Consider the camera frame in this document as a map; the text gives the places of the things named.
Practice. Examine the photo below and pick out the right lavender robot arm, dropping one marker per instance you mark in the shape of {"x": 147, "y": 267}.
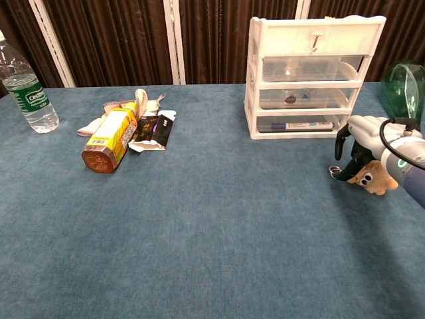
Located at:
{"x": 410, "y": 172}

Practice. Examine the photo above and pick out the blue felt table cover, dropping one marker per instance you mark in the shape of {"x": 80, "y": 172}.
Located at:
{"x": 199, "y": 232}

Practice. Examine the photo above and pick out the white metal frame post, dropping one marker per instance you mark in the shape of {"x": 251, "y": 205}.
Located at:
{"x": 174, "y": 43}
{"x": 303, "y": 8}
{"x": 53, "y": 43}

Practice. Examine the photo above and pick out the clear water bottle green label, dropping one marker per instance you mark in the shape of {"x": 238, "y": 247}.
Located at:
{"x": 28, "y": 99}

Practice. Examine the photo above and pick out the green spray bottle black nozzle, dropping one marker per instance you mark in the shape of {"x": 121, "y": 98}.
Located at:
{"x": 398, "y": 93}

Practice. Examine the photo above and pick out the black opened paper carton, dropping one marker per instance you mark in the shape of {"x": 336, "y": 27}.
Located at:
{"x": 159, "y": 133}

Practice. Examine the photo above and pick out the white plastic drawer organizer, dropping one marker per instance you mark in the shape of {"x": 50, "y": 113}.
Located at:
{"x": 299, "y": 36}

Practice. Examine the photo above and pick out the blue white marker pen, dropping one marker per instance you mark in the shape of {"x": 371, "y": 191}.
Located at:
{"x": 299, "y": 126}

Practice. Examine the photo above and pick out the small dark oval item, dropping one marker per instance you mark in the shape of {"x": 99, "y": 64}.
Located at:
{"x": 290, "y": 99}

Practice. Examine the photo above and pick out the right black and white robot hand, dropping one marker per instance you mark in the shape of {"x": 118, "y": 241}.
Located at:
{"x": 372, "y": 131}

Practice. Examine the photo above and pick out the dark brown pleated curtain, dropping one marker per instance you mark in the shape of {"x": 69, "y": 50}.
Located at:
{"x": 116, "y": 40}

